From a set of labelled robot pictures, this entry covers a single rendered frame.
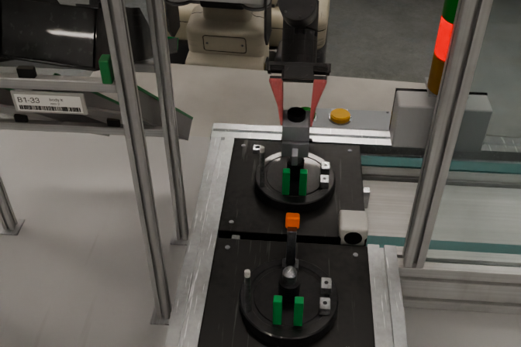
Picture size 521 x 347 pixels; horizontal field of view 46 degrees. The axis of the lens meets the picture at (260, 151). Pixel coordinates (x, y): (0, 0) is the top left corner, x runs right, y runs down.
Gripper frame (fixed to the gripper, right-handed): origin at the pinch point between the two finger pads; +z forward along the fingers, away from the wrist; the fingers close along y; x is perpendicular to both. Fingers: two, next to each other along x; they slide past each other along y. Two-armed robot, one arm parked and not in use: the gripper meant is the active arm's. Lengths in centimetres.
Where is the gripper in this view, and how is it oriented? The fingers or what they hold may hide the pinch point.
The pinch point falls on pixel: (296, 121)
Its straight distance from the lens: 100.1
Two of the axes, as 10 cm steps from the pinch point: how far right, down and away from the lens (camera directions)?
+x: 0.7, -0.1, 10.0
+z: -0.4, 10.0, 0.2
